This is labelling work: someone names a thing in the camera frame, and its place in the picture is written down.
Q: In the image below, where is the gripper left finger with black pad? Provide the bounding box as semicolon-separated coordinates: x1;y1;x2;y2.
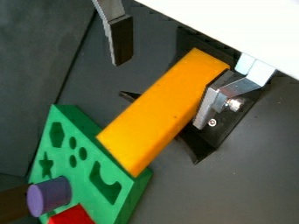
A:
91;0;134;66

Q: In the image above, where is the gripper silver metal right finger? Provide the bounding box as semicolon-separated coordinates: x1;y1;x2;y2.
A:
193;53;277;130

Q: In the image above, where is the yellow rectangular block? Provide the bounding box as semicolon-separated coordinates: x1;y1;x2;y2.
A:
98;48;230;177

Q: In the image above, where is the green foam shape board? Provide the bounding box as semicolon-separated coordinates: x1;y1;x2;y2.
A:
30;105;153;224

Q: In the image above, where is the purple cylinder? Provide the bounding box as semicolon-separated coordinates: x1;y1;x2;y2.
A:
27;176;72;217

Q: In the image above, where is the red block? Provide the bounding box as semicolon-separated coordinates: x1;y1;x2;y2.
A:
48;204;97;224

